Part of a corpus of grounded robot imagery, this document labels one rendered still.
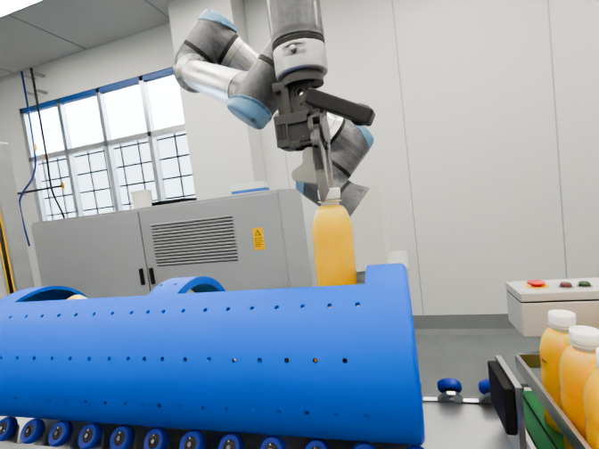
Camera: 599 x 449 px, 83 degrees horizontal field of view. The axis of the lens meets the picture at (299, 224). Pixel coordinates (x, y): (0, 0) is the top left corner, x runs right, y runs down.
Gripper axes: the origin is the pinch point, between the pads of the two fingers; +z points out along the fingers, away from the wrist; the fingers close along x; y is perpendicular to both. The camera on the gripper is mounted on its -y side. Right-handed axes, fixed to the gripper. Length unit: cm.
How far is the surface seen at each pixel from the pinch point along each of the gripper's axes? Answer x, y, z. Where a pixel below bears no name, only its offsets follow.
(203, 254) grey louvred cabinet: -143, 115, 30
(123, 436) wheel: 11, 42, 40
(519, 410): 5.7, -25.2, 35.2
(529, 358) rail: -19, -35, 40
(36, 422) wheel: 11, 64, 39
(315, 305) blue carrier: 9.7, 2.4, 16.7
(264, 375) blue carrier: 14.6, 10.3, 25.3
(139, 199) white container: -164, 176, -14
